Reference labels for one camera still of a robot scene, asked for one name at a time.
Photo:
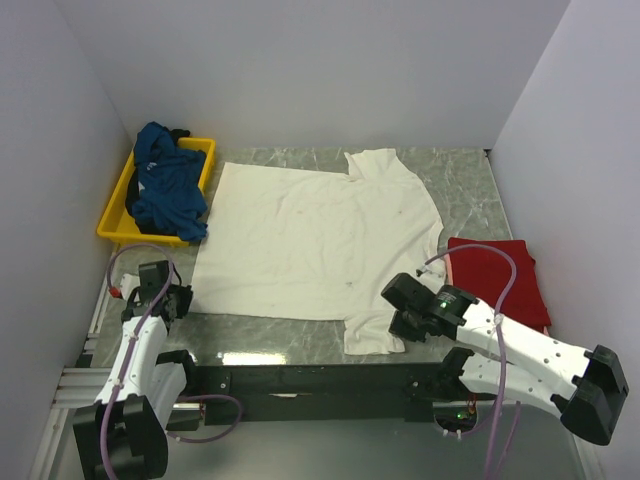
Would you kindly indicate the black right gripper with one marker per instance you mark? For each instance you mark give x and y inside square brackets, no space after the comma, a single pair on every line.
[398,327]

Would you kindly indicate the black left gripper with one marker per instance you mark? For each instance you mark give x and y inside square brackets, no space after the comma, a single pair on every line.
[185,295]

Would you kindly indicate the white t shirt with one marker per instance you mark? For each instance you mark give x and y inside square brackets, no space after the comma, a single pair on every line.
[319,246]

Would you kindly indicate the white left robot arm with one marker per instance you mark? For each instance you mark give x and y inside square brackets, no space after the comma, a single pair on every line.
[122,433]

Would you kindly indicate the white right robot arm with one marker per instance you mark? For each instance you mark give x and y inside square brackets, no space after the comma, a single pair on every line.
[585,389]

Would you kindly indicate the folded red t shirt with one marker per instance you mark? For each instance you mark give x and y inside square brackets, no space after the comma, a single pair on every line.
[505,280]

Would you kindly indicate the yellow plastic bin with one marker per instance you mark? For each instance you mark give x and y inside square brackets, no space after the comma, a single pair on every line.
[119,227]

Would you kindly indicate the blue t shirt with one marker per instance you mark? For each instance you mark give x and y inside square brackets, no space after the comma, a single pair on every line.
[170,202]

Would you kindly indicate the black base crossbeam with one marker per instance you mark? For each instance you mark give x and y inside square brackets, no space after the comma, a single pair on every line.
[327,392]

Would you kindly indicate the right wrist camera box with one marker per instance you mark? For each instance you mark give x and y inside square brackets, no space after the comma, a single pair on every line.
[405,293]

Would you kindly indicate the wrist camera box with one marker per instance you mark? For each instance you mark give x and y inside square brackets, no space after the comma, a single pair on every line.
[405,293]
[145,285]

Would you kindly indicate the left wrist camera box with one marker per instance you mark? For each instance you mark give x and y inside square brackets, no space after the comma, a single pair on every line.
[145,285]

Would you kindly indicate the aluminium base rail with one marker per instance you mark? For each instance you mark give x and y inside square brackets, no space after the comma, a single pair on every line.
[79,387]

